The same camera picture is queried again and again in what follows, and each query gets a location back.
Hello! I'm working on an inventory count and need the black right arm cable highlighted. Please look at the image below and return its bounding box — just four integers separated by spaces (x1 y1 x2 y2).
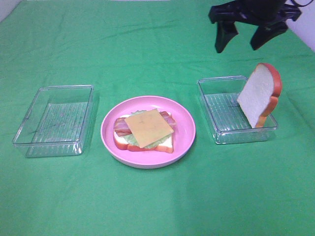
289 0 313 7

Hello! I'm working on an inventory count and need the toy bread slice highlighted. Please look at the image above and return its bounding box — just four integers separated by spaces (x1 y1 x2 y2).
113 115 174 153
237 63 283 128

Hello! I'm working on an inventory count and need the green tablecloth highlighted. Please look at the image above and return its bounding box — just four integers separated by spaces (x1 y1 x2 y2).
0 0 315 236

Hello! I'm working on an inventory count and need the pink round plate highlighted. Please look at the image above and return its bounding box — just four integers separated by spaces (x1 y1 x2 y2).
100 95 196 169

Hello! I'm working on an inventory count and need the green toy lettuce leaf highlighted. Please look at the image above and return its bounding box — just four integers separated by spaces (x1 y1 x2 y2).
124 110 172 149

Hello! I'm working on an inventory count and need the right clear plastic tray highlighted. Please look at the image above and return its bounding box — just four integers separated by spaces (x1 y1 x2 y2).
197 76 278 145

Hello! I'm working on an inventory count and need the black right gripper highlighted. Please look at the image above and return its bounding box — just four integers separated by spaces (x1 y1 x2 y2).
209 0 302 53

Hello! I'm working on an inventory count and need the yellow toy cheese slice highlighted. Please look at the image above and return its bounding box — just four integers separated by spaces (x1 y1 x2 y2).
124 109 175 149

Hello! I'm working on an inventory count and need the clear plastic tray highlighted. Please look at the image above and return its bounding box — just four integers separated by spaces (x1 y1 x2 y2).
197 76 278 145
12 85 94 158

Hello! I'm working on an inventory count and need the left clear plastic tray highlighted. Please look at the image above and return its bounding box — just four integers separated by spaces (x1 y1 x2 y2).
12 85 94 158

